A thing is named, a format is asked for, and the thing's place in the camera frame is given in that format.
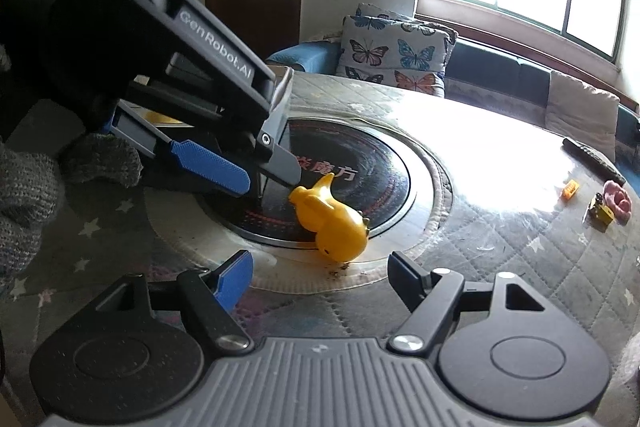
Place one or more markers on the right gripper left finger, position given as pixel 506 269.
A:
pixel 190 315

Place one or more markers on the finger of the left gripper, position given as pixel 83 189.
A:
pixel 278 164
pixel 176 166

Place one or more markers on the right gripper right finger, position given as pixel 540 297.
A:
pixel 437 298

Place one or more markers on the yellow plush duck toy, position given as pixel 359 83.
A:
pixel 341 233

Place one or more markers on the grey gloved hand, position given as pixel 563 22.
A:
pixel 33 190

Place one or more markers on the round black turntable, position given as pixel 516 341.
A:
pixel 374 172

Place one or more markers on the butterfly print pillow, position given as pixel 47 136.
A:
pixel 395 50

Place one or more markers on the small orange toy block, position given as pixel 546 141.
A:
pixel 569 190

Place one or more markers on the yellow toy vehicle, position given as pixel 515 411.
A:
pixel 598 211

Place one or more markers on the black remote control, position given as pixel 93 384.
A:
pixel 601 167

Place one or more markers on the pink toy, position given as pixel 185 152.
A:
pixel 617 202

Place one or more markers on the blue sofa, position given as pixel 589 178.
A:
pixel 477 75

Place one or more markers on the grey sofa cushion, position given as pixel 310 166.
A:
pixel 582 112

